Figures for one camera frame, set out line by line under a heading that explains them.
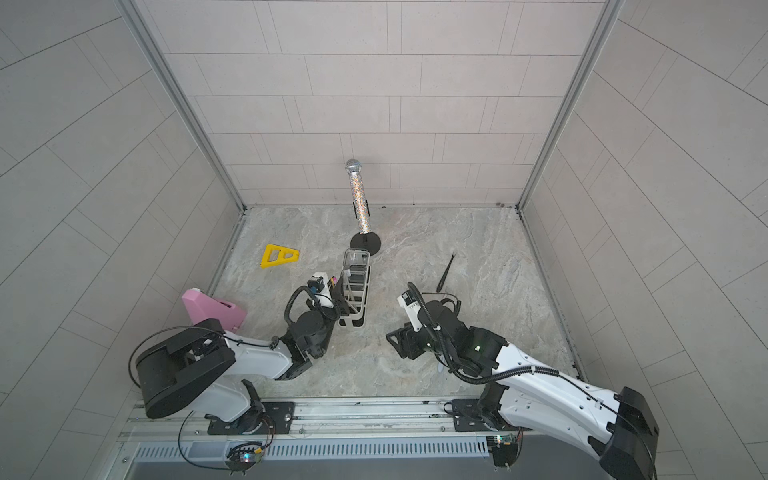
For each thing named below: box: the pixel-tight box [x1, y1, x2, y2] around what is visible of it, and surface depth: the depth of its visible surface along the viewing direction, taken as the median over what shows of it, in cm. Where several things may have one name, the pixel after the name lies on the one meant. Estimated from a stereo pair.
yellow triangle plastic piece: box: [260, 244, 300, 269], surface depth 103 cm
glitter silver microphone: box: [345, 159, 371, 235], surface depth 90 cm
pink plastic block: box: [182, 290, 247, 332], surface depth 75 cm
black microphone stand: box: [350, 232, 381, 256], surface depth 107 cm
